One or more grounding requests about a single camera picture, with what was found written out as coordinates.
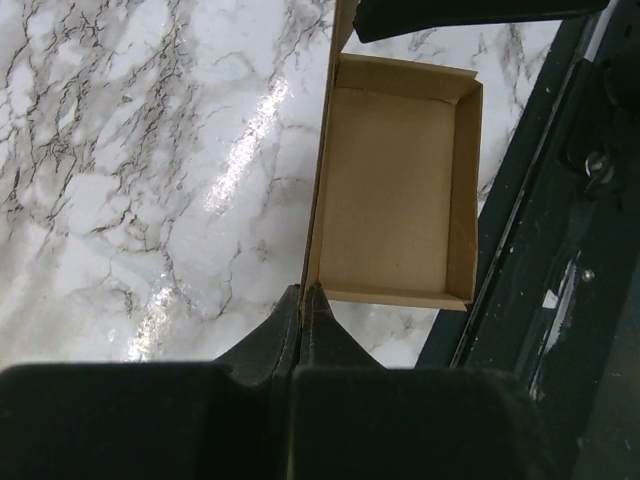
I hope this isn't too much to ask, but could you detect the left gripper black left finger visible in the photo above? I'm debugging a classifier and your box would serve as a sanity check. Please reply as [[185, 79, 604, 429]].
[[214, 284, 300, 387]]

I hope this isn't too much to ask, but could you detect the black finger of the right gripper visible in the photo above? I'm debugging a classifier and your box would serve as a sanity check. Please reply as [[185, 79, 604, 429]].
[[353, 0, 609, 43]]

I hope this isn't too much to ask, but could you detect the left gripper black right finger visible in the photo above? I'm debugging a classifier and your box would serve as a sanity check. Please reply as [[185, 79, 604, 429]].
[[297, 284, 385, 372]]

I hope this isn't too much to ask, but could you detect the brown cardboard paper box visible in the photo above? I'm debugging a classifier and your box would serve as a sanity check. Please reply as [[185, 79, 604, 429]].
[[302, 1, 483, 311]]

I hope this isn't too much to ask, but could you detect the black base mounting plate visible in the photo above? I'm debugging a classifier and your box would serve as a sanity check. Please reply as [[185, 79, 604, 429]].
[[418, 1, 639, 479]]

